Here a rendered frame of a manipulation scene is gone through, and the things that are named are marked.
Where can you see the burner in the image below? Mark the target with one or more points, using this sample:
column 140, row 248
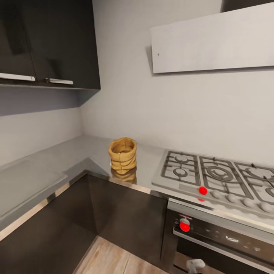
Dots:
column 238, row 184

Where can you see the drop in sink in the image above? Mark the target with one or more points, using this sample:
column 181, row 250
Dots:
column 22, row 183

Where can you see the cabinet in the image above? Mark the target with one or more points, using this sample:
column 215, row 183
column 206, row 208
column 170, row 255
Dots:
column 48, row 44

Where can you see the oven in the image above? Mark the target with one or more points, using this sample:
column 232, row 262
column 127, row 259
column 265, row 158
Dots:
column 225, row 246

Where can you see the range hood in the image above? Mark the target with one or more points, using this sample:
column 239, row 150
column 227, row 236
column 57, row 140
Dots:
column 242, row 36

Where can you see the popcorn bag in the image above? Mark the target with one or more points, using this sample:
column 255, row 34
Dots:
column 122, row 154

